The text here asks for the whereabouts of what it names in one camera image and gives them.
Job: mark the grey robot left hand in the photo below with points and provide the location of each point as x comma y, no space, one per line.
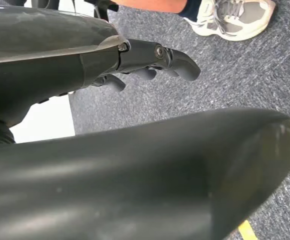
47,66

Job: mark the person's foot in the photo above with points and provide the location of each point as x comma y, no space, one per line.
235,18

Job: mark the black chair base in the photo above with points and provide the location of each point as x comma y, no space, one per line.
101,8

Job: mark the yellow floor tape strip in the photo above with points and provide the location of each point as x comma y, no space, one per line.
248,231

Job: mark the white table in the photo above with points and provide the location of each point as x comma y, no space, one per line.
47,121

